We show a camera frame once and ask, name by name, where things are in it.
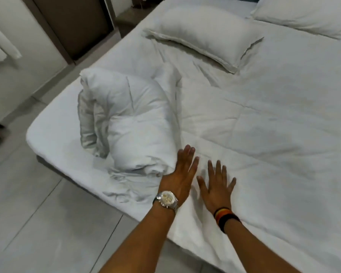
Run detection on silver wristwatch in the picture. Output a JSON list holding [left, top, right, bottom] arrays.
[[153, 190, 179, 215]]

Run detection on bed with white sheet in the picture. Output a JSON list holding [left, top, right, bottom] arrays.
[[26, 0, 341, 273]]

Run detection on person's left forearm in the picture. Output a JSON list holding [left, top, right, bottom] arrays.
[[99, 200, 186, 273]]

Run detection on white hanging towel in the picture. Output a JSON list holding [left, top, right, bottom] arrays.
[[0, 18, 23, 67]]

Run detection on striped red yellow wristband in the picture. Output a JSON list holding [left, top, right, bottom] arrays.
[[213, 207, 234, 221]]

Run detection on white pillow with flanged edge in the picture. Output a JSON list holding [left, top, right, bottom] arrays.
[[143, 5, 265, 74]]

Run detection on black wristband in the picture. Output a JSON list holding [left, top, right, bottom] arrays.
[[217, 213, 242, 234]]

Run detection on white duvet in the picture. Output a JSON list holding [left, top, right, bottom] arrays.
[[77, 61, 341, 273]]

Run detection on person's right forearm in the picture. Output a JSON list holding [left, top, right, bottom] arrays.
[[222, 218, 302, 273]]

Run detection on brown wardrobe door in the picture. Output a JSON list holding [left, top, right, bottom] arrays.
[[28, 0, 116, 65]]

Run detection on white wardrobe door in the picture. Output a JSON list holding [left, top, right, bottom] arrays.
[[0, 0, 75, 121]]

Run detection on person's left hand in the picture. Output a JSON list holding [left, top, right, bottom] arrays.
[[159, 144, 200, 209]]

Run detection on person's right hand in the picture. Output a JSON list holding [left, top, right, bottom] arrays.
[[196, 159, 237, 216]]

